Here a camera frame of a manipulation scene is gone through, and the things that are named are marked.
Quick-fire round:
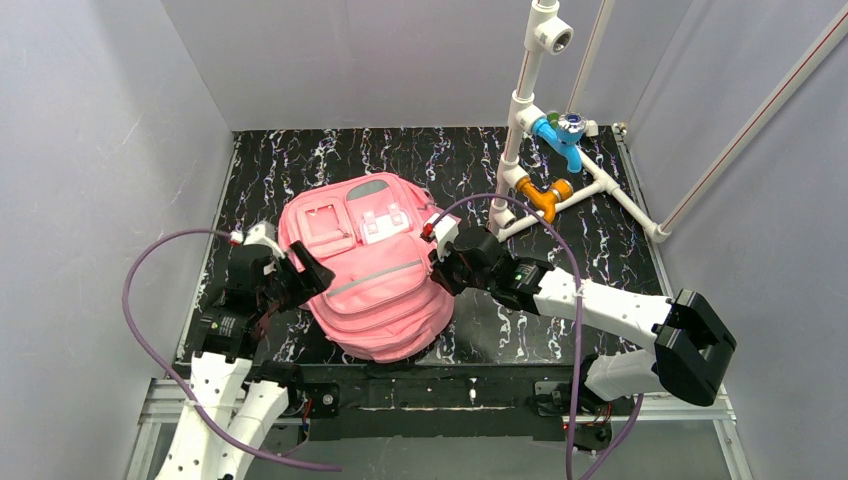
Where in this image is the pink student backpack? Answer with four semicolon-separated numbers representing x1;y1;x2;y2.
278;172;455;363

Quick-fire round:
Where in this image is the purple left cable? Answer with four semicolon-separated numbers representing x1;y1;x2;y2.
121;229;344;474

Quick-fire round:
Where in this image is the blue pipe valve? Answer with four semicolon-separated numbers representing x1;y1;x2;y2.
531;112;588;174

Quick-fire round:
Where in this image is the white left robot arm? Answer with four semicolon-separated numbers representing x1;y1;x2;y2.
157;241;335;479

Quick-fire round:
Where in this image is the white PVC pipe frame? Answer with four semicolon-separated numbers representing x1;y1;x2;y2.
495;1;656;241

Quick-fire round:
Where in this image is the orange pipe fitting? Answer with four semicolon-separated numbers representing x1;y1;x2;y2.
515;176;574;223

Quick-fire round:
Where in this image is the purple cable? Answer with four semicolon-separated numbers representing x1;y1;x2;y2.
121;229;344;474
430;193;645;480

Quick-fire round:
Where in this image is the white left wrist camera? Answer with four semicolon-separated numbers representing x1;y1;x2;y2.
229;221;286;259

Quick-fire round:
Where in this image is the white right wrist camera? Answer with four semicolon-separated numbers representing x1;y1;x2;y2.
420;214;459;256

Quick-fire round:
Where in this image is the white wall conduit pipe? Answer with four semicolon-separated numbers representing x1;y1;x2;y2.
655;0;848;240

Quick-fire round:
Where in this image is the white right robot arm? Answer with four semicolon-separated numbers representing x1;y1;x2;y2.
422;225;737;407

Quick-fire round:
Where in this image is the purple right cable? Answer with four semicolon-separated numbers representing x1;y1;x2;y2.
430;193;645;480

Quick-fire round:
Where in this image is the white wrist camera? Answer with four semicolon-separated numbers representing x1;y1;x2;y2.
229;221;286;259
420;214;459;256

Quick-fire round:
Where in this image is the aluminium frame rail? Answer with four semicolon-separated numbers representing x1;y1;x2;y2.
122;376;753;480

